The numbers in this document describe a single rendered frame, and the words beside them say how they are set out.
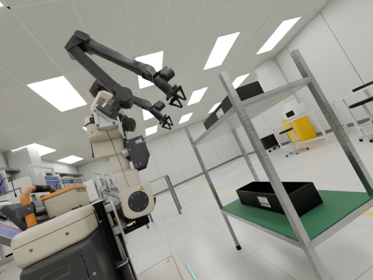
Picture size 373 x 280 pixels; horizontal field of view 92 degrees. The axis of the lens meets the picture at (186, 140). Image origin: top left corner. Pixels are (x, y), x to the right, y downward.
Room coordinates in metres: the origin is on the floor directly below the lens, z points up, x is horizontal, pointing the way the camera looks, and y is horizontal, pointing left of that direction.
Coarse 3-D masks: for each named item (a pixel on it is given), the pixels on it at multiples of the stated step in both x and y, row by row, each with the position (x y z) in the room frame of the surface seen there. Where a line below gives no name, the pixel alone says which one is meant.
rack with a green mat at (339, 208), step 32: (256, 96) 0.76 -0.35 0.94; (288, 96) 1.00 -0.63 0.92; (320, 96) 0.84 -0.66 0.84; (224, 128) 1.21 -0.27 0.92; (352, 160) 0.85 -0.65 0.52; (320, 192) 1.09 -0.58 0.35; (352, 192) 0.94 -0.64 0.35; (256, 224) 1.05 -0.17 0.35; (288, 224) 0.91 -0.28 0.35; (320, 224) 0.81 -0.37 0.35
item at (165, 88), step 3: (165, 81) 0.92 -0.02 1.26; (162, 84) 0.91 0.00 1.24; (165, 84) 0.92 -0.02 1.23; (168, 84) 0.92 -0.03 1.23; (162, 87) 0.92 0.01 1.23; (165, 87) 0.92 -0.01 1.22; (168, 87) 0.92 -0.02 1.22; (171, 87) 0.92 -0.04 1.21; (174, 87) 0.92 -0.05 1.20; (162, 90) 0.93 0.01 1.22; (165, 90) 0.92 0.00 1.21; (168, 90) 0.92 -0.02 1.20; (171, 90) 0.90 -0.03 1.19; (165, 93) 0.94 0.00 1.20; (168, 99) 0.99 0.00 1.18
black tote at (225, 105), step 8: (240, 88) 0.93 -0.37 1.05; (248, 88) 0.94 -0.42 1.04; (256, 88) 0.95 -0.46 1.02; (240, 96) 0.92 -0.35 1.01; (248, 96) 0.93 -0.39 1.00; (224, 104) 1.05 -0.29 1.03; (216, 112) 1.18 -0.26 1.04; (224, 112) 1.08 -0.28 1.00; (208, 120) 1.35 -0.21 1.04; (216, 120) 1.22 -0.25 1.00; (208, 128) 1.42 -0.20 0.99
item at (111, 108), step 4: (112, 100) 0.83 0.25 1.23; (104, 104) 0.81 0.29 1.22; (108, 104) 0.81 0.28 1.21; (112, 104) 0.82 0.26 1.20; (116, 104) 0.83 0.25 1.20; (100, 108) 0.78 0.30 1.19; (104, 108) 0.78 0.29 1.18; (108, 108) 0.81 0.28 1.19; (112, 108) 0.81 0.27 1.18; (116, 108) 0.83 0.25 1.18; (120, 108) 0.86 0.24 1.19; (104, 112) 0.79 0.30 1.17; (108, 112) 0.79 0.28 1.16; (112, 112) 0.82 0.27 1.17; (116, 112) 0.84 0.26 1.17; (112, 116) 0.80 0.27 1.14; (116, 116) 0.85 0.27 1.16; (116, 120) 0.88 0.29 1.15
